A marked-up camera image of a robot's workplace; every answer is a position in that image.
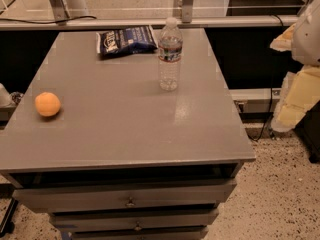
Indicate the grey drawer cabinet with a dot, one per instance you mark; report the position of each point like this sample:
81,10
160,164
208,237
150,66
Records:
117,126

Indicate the clear plastic water bottle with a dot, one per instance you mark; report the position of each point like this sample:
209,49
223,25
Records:
170,44

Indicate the white object at left edge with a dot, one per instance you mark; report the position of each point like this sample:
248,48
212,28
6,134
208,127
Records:
5,97

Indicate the orange fruit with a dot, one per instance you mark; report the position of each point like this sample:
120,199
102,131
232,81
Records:
47,104

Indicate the blue chip bag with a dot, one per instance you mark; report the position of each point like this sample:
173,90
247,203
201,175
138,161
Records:
126,41

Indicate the top grey drawer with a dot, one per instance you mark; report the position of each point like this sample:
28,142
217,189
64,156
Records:
125,196

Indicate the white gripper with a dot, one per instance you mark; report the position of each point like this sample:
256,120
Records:
309,37

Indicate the bottom grey drawer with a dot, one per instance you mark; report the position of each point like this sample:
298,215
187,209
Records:
178,233

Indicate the grey drawer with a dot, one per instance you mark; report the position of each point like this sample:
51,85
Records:
178,233
135,220
125,196

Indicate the middle grey drawer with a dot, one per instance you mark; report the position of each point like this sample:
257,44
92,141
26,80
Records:
135,220

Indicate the metal frame rail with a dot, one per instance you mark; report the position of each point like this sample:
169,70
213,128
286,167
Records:
101,24

